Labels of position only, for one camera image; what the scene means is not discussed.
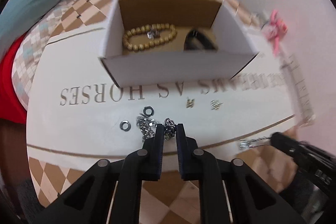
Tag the red blanket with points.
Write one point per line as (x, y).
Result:
(10, 107)

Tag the black wristband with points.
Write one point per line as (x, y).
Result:
(197, 41)

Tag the checkered bed sheet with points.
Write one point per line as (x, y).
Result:
(30, 51)

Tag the pink panther plush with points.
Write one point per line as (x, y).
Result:
(274, 30)

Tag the white power strip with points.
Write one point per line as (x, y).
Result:
(299, 95)

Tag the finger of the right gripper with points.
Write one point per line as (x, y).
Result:
(284, 143)

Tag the white printed cloth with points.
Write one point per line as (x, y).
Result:
(76, 112)

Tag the small silver charm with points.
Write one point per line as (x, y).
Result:
(169, 129)

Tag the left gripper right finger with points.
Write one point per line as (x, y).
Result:
(230, 191)

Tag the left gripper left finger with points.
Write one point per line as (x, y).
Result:
(109, 192)

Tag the white cardboard box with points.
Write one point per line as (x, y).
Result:
(131, 59)

